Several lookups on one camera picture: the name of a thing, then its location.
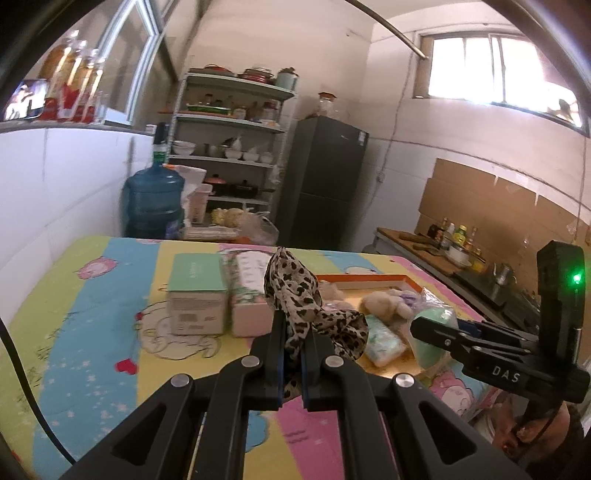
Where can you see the smartphone with black frame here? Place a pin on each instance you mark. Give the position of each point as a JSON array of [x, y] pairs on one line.
[[25, 99]]

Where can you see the curved metal rod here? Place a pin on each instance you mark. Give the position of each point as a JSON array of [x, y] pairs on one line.
[[401, 31]]

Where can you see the clear drinking glass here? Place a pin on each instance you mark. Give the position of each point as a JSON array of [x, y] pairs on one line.
[[104, 110]]

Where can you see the white bowl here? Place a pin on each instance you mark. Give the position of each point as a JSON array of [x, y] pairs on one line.
[[459, 256]]

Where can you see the beige plush bunny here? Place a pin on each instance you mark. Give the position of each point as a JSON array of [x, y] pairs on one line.
[[381, 303]]

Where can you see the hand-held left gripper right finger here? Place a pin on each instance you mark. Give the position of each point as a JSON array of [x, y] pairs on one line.
[[305, 383]]

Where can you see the red lidded pot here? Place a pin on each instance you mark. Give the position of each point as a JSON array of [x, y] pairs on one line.
[[257, 74]]

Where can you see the cardboard wall sheet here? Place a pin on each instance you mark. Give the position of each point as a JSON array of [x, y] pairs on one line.
[[485, 203]]

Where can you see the wooden cutting board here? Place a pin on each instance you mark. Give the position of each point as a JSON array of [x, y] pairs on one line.
[[401, 239]]

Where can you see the black cooking pot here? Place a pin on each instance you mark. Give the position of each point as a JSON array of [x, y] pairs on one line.
[[247, 190]]

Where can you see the black water pump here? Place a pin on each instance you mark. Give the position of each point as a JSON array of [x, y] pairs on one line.
[[160, 138]]

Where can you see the black stove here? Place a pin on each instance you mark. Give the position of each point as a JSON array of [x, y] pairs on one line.
[[498, 297]]

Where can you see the orange rimmed shallow box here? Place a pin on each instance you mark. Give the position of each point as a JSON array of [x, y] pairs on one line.
[[364, 279]]

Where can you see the glass jar with red lid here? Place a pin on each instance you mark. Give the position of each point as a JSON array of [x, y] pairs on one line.
[[326, 105]]

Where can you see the floral tissue box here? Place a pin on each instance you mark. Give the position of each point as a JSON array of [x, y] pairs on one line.
[[247, 295]]

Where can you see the stack of white bowls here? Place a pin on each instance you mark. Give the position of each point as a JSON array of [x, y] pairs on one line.
[[183, 148]]

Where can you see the metal kettle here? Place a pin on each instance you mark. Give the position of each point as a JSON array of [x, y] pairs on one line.
[[502, 275]]

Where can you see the mint green sponge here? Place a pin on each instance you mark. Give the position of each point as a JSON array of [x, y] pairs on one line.
[[431, 313]]

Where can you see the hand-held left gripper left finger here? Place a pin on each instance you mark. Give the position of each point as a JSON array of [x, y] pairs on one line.
[[279, 369]]

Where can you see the teal canister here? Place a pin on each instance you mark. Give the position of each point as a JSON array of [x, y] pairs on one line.
[[286, 79]]

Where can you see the dark grey fridge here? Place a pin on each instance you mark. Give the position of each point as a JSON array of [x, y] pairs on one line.
[[323, 184]]

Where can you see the blue water jug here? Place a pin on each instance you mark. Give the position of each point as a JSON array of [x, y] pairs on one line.
[[152, 203]]

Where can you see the metal shelf rack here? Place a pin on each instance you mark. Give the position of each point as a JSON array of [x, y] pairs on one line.
[[231, 83]]

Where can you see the plastic bag of food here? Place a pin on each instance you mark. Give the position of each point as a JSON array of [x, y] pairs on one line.
[[231, 217]]

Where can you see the bright outer window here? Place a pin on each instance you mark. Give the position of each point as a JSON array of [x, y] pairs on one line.
[[485, 69]]

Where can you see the purple plush doll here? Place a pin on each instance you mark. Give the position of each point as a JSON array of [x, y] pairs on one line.
[[408, 300]]

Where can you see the sliding inner window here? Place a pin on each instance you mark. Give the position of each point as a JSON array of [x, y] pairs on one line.
[[134, 55]]

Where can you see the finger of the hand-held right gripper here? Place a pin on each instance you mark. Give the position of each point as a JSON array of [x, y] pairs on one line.
[[438, 334], [498, 330]]

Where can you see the leopard print scarf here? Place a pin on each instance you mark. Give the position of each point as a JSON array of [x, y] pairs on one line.
[[295, 286]]

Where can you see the red flat pan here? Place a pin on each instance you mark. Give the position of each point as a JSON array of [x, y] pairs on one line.
[[217, 69]]

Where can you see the person's right hand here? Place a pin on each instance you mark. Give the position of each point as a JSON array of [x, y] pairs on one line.
[[554, 434]]

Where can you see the pink plastic bin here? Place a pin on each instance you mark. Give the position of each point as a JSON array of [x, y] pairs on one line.
[[199, 203]]

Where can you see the mint green cardboard box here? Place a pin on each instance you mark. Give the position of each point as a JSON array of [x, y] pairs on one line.
[[198, 295]]

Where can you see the small red pot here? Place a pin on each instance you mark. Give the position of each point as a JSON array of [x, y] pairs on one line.
[[215, 185]]

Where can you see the green white tissue pack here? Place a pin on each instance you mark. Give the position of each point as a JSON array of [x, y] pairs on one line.
[[383, 341]]

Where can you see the group of condiment bottles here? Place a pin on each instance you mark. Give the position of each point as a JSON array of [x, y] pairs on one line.
[[459, 235]]

